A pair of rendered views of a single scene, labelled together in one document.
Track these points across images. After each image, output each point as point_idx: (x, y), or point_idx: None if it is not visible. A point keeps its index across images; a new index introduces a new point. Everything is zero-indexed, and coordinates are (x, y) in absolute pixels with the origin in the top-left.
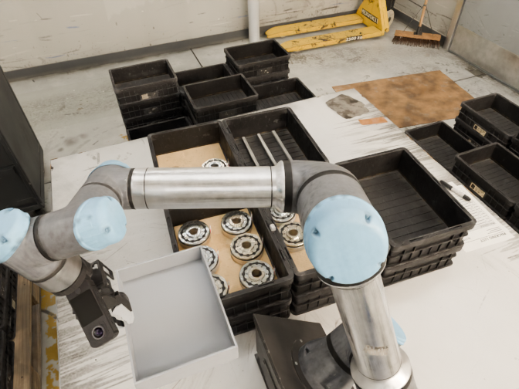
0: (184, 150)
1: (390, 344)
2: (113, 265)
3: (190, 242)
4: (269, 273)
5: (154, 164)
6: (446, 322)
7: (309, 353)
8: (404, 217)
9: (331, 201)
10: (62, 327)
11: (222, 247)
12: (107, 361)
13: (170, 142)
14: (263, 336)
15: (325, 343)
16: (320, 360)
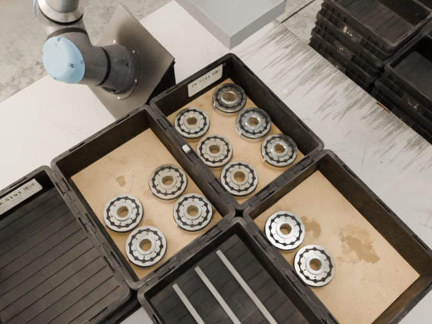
0: (389, 305)
1: None
2: (353, 142)
3: (274, 135)
4: (179, 126)
5: (386, 206)
6: (7, 181)
7: (124, 56)
8: (30, 264)
9: None
10: (346, 80)
11: (242, 152)
12: (292, 70)
13: (413, 290)
14: (161, 45)
15: (110, 58)
16: (113, 49)
